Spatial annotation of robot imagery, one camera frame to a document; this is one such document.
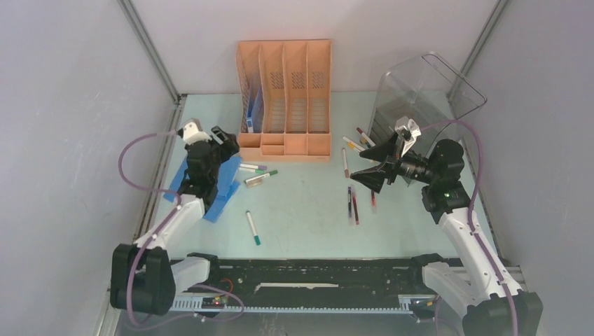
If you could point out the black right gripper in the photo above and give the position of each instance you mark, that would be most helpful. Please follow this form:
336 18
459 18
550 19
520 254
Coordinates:
373 178

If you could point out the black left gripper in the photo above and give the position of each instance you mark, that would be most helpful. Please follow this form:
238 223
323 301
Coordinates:
228 147

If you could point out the blue folder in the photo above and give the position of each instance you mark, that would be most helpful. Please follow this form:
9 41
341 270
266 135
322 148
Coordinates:
254 111
227 184
218 208

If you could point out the blue folder top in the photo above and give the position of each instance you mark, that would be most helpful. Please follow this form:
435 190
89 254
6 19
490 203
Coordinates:
254 111

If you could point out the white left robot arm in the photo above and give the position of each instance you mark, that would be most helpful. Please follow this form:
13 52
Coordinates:
144 278

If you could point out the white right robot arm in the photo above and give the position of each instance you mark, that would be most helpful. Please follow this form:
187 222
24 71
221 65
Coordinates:
490 301

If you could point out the brown cap white marker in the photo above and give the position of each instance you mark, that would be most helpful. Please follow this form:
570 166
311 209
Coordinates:
345 163

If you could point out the yellow cap white marker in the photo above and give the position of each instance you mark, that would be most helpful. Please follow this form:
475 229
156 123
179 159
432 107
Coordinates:
353 147

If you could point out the orange red gel pen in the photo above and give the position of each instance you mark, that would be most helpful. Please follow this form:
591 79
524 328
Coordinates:
373 202

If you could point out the purple gel pen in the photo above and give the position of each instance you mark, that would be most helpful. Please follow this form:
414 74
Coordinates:
349 204

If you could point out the dark red gel pen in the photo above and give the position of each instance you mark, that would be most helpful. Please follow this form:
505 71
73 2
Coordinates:
355 206

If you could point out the dark red cap marker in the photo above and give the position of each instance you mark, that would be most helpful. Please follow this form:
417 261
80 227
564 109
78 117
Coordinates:
365 139

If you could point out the purple cap white marker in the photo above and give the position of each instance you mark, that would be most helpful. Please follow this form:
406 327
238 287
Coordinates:
253 166

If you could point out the light green cap marker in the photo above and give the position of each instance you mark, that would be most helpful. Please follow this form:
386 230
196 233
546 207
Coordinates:
251 170

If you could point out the dark green cap marker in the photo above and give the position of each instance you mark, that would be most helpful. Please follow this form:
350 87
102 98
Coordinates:
261 176

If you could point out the blue folder bottom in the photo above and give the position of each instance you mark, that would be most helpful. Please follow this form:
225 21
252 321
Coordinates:
218 208

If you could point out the clear plastic drawer cabinet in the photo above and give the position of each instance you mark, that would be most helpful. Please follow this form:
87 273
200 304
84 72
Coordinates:
426 89

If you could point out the orange plastic file organizer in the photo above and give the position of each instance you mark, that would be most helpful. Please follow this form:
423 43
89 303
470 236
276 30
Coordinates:
295 77

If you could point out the green cap white marker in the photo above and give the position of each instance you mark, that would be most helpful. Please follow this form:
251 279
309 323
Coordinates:
253 228

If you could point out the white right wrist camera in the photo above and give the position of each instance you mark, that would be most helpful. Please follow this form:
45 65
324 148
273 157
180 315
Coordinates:
408 131

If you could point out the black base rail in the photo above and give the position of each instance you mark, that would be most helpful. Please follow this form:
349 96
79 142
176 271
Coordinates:
347 283

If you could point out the grey cable duct strip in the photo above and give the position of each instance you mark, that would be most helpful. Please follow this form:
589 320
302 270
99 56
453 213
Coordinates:
189 303

